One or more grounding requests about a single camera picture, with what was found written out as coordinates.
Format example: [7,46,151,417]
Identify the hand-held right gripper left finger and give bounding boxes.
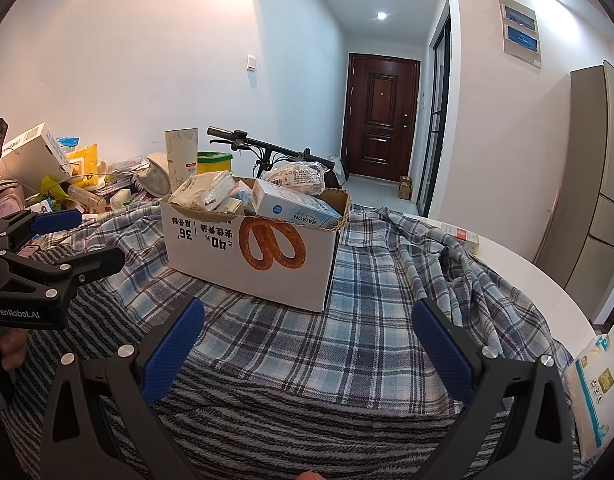
[40,299,206,480]

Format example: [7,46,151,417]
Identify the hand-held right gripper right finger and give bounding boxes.
[411,300,574,480]

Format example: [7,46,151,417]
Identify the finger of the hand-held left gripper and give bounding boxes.
[17,208,83,241]
[7,246,126,301]

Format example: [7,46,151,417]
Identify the cardboard box with pretzel print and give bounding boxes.
[159,176,352,312]

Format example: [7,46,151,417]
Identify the white soft tissue pack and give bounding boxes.
[168,171,237,211]

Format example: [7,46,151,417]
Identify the white blue box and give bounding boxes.
[251,178,344,230]

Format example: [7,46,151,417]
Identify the bagged bread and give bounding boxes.
[263,162,328,197]

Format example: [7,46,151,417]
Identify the person's left hand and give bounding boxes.
[0,327,31,372]

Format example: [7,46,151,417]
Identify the yellow plastic bag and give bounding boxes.
[37,175,71,206]

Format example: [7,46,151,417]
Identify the small clear bottle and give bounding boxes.
[67,185,108,214]

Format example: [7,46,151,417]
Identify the pink pouch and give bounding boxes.
[0,182,29,224]

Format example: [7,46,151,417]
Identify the yellow wipes pack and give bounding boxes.
[67,145,99,189]

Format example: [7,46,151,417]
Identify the blue plaid shirt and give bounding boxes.
[32,200,576,417]

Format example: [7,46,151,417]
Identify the pile of small packets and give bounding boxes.
[100,160,153,206]

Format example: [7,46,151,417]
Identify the white bowl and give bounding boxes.
[132,152,171,196]

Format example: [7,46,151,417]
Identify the red white cigarette pack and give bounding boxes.
[439,221,480,254]

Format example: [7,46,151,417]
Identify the grey striped blanket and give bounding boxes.
[0,245,584,480]

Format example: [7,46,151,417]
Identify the green lidded container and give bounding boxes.
[197,151,233,176]

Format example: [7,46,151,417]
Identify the white teal tissue package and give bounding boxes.
[563,310,614,464]

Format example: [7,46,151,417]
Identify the black bicycle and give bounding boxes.
[207,126,338,191]

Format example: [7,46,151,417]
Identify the beige refrigerator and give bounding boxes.
[533,60,614,327]

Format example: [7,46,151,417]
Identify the black framed glass door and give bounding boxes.
[417,15,453,219]

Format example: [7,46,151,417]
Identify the dark brown door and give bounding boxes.
[340,52,421,184]

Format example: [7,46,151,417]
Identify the grey electrical panel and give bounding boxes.
[498,0,544,69]

